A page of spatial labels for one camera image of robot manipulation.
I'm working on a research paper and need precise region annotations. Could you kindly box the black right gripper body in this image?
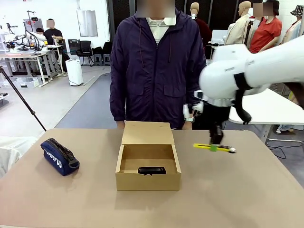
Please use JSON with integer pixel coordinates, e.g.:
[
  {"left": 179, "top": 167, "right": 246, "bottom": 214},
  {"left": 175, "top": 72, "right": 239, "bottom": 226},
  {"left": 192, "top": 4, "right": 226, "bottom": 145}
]
[{"left": 205, "top": 105, "right": 230, "bottom": 131}]

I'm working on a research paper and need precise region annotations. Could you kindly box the yellow utility knife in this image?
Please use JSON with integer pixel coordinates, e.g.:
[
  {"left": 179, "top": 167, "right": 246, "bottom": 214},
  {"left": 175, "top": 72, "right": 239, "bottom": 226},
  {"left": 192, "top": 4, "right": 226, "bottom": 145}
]
[{"left": 192, "top": 142, "right": 237, "bottom": 154}]

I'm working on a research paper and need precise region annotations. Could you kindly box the black oblong case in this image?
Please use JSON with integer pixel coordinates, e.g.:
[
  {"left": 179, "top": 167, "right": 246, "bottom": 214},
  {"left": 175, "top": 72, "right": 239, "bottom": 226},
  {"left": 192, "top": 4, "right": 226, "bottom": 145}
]
[{"left": 137, "top": 166, "right": 167, "bottom": 177}]

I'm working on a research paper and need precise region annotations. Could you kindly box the brown cardboard box with lid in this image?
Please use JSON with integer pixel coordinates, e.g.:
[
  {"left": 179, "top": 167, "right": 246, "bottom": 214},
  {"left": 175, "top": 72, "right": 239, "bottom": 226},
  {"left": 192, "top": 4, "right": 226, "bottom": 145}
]
[{"left": 115, "top": 121, "right": 182, "bottom": 191}]

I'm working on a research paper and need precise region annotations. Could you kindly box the white side table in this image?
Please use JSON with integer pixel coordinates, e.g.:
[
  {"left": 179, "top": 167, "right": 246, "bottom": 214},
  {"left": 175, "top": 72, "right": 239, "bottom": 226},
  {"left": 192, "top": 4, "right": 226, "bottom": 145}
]
[{"left": 228, "top": 87, "right": 304, "bottom": 145}]

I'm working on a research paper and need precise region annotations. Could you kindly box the person in dark purple jacket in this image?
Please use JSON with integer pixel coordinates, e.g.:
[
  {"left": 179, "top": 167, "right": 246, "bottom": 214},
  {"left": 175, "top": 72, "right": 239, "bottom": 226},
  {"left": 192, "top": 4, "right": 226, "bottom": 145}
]
[{"left": 109, "top": 8, "right": 207, "bottom": 130}]

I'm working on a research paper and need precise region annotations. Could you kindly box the mannequin in dark red top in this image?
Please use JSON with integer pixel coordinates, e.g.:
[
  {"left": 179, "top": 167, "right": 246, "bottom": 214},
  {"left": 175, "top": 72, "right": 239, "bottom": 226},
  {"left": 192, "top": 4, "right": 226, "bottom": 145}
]
[{"left": 190, "top": 2, "right": 212, "bottom": 61}]

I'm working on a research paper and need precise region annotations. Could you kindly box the mannequin in beige coat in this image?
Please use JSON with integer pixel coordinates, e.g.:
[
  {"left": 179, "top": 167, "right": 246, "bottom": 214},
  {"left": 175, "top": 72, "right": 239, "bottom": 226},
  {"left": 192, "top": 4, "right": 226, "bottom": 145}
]
[{"left": 223, "top": 1, "right": 254, "bottom": 46}]

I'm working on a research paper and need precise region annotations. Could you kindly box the background person in red shirt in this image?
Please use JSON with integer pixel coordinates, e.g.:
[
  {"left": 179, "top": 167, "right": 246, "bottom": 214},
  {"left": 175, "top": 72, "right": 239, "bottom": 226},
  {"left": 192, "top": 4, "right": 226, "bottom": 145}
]
[{"left": 248, "top": 0, "right": 283, "bottom": 54}]

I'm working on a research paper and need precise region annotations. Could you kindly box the mannequin with bucket hat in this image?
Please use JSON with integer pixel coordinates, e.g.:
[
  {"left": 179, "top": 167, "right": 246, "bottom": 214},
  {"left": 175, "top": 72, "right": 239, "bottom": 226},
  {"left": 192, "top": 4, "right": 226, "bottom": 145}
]
[{"left": 281, "top": 4, "right": 304, "bottom": 45}]

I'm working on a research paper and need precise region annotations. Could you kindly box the black stool chair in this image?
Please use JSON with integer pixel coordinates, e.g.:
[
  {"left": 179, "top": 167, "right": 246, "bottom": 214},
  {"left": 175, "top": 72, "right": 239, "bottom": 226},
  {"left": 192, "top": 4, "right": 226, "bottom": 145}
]
[{"left": 93, "top": 41, "right": 114, "bottom": 67}]

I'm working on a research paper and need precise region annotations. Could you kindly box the black office chair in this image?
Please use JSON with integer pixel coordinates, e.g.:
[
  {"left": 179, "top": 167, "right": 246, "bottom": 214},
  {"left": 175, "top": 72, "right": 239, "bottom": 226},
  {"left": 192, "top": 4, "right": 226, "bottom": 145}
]
[{"left": 76, "top": 40, "right": 95, "bottom": 67}]

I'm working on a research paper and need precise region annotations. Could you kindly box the white air purifier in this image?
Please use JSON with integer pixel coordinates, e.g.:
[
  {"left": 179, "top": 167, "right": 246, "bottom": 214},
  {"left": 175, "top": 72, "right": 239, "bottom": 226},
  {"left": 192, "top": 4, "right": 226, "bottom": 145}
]
[{"left": 65, "top": 59, "right": 84, "bottom": 87}]

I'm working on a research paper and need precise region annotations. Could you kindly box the navy blue zip pencil case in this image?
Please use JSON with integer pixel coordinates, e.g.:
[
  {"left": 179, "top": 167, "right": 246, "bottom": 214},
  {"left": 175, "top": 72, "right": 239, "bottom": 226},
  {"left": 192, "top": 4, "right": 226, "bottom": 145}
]
[{"left": 40, "top": 137, "right": 80, "bottom": 177}]

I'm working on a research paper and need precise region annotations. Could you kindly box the background person in black shirt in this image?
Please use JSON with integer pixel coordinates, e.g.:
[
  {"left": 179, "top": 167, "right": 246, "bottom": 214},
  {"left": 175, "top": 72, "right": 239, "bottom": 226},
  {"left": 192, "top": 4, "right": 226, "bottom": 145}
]
[{"left": 43, "top": 19, "right": 71, "bottom": 72}]

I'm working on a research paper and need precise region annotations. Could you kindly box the seated background person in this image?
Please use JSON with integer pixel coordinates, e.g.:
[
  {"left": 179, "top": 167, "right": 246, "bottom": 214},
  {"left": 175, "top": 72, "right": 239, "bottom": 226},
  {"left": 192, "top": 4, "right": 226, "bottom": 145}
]
[{"left": 35, "top": 27, "right": 48, "bottom": 40}]

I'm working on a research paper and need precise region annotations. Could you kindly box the background workbench table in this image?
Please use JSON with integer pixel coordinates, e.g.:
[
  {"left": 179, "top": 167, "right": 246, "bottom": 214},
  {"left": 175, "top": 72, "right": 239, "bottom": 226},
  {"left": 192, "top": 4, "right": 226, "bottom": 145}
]
[{"left": 0, "top": 45, "right": 65, "bottom": 88}]

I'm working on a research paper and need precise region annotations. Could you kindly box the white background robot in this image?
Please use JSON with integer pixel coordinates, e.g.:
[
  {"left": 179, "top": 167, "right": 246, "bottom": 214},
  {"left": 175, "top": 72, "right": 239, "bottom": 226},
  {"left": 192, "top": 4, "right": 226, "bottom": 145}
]
[{"left": 4, "top": 10, "right": 48, "bottom": 52}]

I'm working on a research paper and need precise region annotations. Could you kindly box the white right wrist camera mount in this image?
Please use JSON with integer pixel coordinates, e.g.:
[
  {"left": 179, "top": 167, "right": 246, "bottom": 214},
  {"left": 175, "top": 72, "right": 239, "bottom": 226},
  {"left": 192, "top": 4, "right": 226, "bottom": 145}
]
[{"left": 182, "top": 90, "right": 207, "bottom": 119}]

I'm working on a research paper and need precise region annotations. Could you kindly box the black cable strap of right arm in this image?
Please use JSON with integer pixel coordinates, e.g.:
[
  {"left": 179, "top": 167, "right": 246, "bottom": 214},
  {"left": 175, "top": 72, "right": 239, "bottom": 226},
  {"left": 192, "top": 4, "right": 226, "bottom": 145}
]
[{"left": 233, "top": 72, "right": 253, "bottom": 125}]

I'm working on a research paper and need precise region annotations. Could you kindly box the black floor cable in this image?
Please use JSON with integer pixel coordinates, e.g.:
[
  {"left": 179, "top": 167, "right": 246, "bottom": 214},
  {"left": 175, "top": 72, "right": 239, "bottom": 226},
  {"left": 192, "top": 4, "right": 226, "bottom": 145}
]
[{"left": 269, "top": 138, "right": 304, "bottom": 160}]

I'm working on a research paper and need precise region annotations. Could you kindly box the grey wall panel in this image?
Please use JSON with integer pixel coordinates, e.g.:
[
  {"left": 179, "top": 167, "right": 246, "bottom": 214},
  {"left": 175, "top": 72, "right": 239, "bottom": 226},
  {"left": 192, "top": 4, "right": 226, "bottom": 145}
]
[{"left": 76, "top": 9, "right": 99, "bottom": 38}]

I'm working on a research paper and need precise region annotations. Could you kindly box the black camera tripod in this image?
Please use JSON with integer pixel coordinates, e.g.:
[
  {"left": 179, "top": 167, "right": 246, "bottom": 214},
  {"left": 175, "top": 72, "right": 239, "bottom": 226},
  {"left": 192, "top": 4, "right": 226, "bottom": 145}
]
[{"left": 0, "top": 66, "right": 47, "bottom": 132}]

